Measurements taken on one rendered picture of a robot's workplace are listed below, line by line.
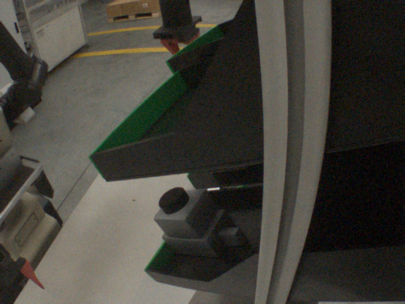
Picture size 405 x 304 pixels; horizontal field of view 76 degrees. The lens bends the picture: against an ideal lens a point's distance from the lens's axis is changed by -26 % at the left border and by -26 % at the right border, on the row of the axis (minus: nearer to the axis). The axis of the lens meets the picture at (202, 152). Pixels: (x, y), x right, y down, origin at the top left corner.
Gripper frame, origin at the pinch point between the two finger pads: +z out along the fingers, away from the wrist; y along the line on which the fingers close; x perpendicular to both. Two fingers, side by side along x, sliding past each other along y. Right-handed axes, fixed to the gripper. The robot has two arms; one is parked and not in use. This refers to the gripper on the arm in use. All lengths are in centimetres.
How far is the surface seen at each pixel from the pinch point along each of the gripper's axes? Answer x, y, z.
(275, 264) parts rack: -24, -47, -12
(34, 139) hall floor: 222, 103, 119
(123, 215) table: 20.1, -11.8, 37.0
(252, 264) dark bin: -21.9, -44.4, -6.8
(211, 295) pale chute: -13.4, -36.3, 20.5
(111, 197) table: 26.6, -6.9, 36.9
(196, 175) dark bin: -11.1, -27.6, 2.1
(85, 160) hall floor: 136, 87, 121
